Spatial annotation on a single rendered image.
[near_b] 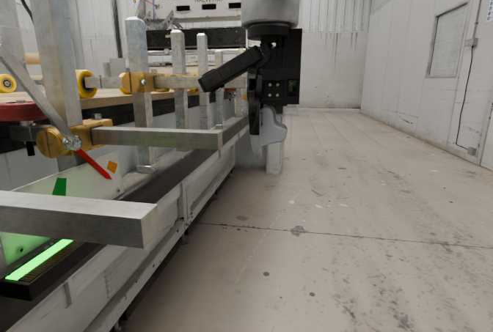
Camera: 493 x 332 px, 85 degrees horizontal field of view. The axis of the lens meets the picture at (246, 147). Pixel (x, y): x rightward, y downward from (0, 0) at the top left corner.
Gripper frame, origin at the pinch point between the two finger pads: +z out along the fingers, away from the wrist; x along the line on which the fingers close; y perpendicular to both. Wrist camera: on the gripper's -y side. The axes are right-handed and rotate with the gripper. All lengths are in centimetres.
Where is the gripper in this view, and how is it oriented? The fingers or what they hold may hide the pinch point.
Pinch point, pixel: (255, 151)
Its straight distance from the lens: 47.6
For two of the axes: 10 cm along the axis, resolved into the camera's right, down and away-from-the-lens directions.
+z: 0.0, 9.7, 2.4
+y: 9.8, 0.4, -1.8
